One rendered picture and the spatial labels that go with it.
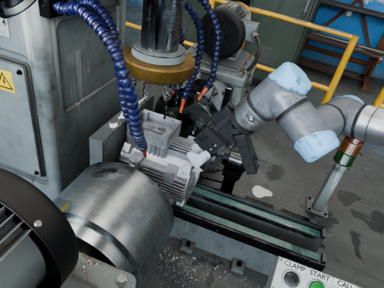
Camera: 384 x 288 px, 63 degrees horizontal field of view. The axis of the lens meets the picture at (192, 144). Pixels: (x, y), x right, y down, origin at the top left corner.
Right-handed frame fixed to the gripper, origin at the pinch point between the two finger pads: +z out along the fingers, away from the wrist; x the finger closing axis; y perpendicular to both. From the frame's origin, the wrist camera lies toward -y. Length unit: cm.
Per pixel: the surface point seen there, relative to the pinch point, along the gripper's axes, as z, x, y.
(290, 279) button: -11.9, 20.5, -23.9
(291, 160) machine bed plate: 10, -62, -40
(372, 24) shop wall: -32, -497, -124
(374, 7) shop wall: -48, -498, -106
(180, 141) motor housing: 1.9, -6.7, 7.6
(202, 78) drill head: -0.8, -38.2, 14.7
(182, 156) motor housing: 1.9, -2.2, 5.0
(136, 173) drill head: -1.8, 16.7, 12.0
